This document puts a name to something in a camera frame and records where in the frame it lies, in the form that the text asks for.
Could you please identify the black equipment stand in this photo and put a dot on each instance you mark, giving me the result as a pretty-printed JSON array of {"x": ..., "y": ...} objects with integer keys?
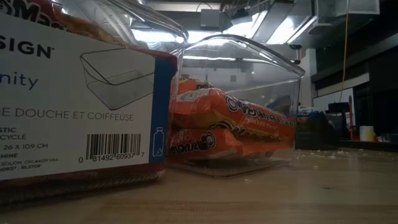
[{"x": 339, "y": 109}]

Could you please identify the clear plastic bin with label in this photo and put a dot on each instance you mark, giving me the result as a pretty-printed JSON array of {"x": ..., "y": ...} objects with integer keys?
[{"x": 77, "y": 93}]

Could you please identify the red metal stand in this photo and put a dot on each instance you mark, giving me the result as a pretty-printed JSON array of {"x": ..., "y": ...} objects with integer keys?
[{"x": 350, "y": 118}]

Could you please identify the grey ceiling box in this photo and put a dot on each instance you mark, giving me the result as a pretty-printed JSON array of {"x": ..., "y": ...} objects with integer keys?
[{"x": 211, "y": 18}]

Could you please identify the white ventilation duct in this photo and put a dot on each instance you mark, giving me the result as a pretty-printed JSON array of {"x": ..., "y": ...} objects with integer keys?
[{"x": 342, "y": 12}]

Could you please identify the blue Maruchan ramen pack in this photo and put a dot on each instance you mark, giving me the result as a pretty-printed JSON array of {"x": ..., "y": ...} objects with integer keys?
[
  {"x": 311, "y": 112},
  {"x": 281, "y": 104}
]

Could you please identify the orange Maruchan ramen pack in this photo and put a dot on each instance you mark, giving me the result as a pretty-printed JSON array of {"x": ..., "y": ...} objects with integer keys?
[
  {"x": 217, "y": 105},
  {"x": 217, "y": 144},
  {"x": 192, "y": 85}
]

